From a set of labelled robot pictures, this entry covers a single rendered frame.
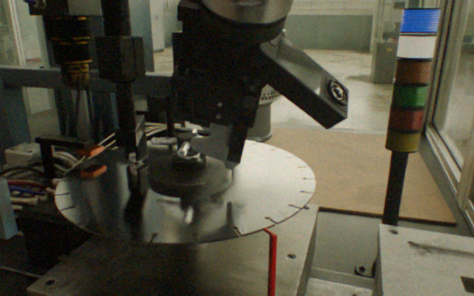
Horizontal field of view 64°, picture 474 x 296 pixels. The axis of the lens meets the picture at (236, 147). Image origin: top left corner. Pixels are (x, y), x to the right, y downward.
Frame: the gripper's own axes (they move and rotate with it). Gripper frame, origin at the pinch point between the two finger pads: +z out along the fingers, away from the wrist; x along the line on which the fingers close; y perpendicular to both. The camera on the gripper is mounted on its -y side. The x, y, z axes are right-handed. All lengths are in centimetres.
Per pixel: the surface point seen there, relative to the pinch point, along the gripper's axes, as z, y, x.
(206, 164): 4.0, 3.8, -1.6
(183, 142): 1.0, 7.1, -1.8
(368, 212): 30.8, -29.6, -19.2
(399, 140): 0.4, -21.3, -10.5
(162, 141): 2.2, 9.9, -2.1
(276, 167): 5.4, -5.6, -4.9
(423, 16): -13.6, -18.5, -18.2
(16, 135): 35, 51, -21
